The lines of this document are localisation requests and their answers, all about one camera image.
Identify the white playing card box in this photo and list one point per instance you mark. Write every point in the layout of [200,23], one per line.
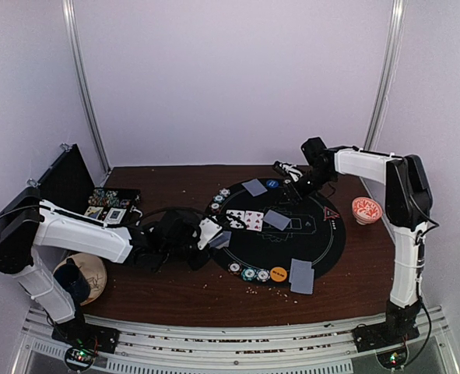
[114,216]

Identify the black poker set case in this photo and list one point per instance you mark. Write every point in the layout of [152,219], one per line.
[67,183]

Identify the blue-backed playing card box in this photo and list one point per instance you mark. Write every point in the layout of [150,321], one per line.
[94,212]

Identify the blue cream 10 chip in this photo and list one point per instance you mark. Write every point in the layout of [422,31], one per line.
[224,192]
[262,276]

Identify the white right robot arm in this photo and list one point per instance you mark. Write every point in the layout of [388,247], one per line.
[408,200]

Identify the blue green 50 chip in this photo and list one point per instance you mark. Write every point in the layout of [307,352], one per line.
[218,199]
[248,274]

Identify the single blue-backed playing card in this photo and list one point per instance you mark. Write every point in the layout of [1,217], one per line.
[254,187]

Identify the aluminium frame post right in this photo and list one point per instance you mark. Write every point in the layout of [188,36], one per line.
[388,71]

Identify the dark blue mug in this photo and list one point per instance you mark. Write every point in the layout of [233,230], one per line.
[72,280]

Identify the chips row in case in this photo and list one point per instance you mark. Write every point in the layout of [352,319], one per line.
[105,198]

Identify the aluminium frame post left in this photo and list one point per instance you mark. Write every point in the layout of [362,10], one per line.
[68,7]

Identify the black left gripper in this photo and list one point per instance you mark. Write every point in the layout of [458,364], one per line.
[198,263]

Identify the yellow big blind button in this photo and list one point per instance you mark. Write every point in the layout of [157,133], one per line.
[278,274]

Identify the beige patterned plate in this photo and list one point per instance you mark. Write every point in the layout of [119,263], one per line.
[94,271]

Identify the red white patterned bowl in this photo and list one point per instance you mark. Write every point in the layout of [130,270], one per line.
[366,211]

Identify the six of hearts card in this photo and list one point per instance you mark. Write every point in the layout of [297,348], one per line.
[253,220]

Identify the red triangular all-in marker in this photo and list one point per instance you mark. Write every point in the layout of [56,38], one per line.
[330,214]

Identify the blue small blind button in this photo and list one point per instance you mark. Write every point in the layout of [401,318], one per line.
[272,184]

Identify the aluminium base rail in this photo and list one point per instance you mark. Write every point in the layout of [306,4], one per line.
[327,347]

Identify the five of diamonds card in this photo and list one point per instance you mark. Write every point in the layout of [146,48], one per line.
[276,220]

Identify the round black poker mat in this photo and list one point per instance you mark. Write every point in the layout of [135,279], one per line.
[308,236]

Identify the face-up playing card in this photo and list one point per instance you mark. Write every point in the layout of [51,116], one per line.
[235,219]

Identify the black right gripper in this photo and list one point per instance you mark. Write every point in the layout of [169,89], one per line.
[301,195]

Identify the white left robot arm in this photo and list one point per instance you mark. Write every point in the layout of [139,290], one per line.
[29,222]

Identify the blue playing card deck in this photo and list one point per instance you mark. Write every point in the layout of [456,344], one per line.
[221,240]

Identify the aluminium frame post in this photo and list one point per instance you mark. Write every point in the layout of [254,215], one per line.
[388,71]
[68,7]

